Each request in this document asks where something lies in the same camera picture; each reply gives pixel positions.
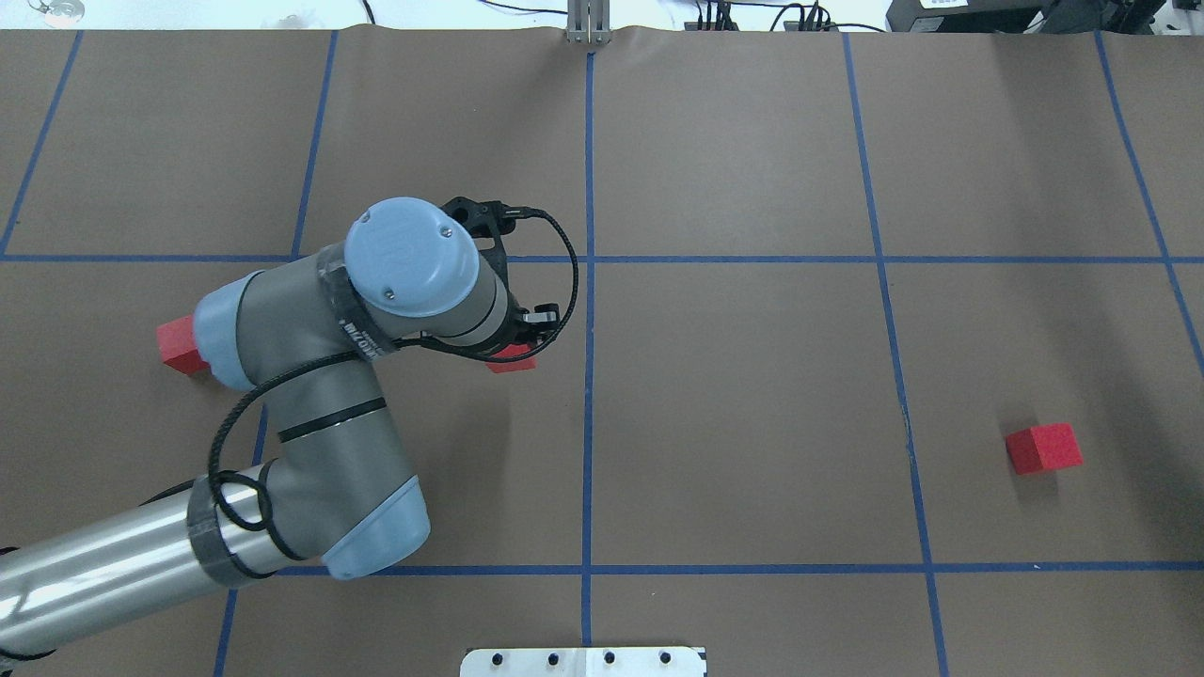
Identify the aluminium frame post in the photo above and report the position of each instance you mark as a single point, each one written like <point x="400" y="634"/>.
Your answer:
<point x="588" y="22"/>

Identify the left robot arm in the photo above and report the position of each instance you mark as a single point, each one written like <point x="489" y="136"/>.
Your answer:
<point x="308" y="464"/>

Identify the red block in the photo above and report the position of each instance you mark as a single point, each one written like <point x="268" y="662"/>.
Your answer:
<point x="1046" y="448"/>
<point x="513" y="358"/>
<point x="178" y="346"/>

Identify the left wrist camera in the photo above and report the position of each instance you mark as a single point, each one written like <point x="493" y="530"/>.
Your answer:
<point x="484" y="220"/>

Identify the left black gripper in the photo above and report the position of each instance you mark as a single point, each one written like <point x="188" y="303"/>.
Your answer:
<point x="516" y="328"/>

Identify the white mount base plate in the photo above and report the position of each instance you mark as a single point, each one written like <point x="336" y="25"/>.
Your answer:
<point x="587" y="661"/>

